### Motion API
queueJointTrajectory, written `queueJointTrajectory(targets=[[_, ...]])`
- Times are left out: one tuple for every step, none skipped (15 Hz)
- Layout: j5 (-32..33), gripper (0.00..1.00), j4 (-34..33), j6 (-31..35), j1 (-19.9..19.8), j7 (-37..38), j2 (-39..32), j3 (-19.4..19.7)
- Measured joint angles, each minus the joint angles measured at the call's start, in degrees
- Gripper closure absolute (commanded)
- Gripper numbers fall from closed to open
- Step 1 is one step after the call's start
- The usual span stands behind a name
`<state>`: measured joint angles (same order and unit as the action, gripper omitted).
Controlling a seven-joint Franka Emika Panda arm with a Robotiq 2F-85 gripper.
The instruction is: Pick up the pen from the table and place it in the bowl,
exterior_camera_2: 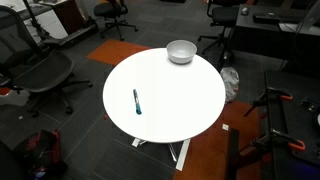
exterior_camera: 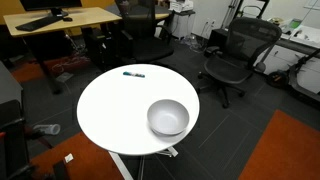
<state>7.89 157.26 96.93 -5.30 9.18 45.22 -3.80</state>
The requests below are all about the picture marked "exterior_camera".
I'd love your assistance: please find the black computer monitor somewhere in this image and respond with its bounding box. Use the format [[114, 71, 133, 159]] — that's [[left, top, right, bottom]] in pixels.
[[19, 0, 83, 18]]

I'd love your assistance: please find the black mesh office chair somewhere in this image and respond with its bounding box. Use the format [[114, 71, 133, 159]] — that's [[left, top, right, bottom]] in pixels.
[[197, 16, 283, 109]]

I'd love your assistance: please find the round white table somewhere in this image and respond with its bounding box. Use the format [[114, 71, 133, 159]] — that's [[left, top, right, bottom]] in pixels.
[[76, 63, 201, 180]]

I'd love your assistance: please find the wooden desk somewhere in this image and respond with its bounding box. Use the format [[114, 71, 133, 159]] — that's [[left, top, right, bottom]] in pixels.
[[2, 6, 122, 95]]

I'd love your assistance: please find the black padded office chair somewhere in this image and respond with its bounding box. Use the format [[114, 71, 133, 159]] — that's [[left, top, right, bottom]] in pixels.
[[114, 0, 175, 64]]

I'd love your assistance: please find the black electric scooter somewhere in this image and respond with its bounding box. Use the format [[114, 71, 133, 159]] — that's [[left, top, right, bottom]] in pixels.
[[265, 48, 320, 104]]

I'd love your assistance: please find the black keyboard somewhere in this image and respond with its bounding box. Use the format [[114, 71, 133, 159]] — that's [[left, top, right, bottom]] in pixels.
[[14, 15, 64, 33]]

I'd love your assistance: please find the white bowl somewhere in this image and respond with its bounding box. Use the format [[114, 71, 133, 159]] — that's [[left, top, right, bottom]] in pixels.
[[146, 98, 191, 137]]

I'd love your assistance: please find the clear plastic cup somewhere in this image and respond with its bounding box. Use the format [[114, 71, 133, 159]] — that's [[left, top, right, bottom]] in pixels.
[[32, 123, 62, 136]]

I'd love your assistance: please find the black chair with red trim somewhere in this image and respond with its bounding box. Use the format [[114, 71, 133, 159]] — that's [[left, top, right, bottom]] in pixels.
[[0, 98, 71, 180]]

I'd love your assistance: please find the white printer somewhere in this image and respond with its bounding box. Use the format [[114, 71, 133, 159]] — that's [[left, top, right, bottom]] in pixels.
[[168, 0, 195, 14]]

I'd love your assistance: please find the small white paper scrap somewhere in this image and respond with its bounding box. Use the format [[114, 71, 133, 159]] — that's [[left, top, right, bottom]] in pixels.
[[64, 153, 75, 164]]

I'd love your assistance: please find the white cabinet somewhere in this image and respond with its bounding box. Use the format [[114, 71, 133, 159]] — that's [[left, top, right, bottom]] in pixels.
[[253, 19, 320, 95]]

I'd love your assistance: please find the teal and white pen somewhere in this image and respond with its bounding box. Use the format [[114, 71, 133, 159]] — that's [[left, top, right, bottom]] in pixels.
[[122, 71, 146, 79]]

